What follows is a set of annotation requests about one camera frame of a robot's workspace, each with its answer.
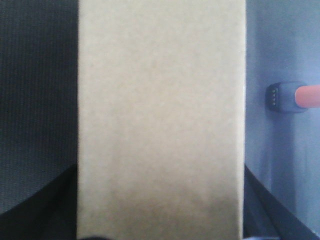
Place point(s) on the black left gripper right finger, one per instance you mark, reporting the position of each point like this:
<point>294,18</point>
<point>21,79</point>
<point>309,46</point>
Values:
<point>265,217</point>

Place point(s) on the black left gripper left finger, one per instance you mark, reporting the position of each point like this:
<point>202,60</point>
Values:
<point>50,214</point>

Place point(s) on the brown cardboard package box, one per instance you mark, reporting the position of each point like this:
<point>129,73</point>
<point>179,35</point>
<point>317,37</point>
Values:
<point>161,94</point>

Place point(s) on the orange black barcode scanner gun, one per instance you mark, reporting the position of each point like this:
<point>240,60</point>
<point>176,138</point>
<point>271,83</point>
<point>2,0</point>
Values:
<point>292,97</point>

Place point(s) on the dark grey table mat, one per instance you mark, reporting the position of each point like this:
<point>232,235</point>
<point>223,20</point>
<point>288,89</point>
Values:
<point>39,101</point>

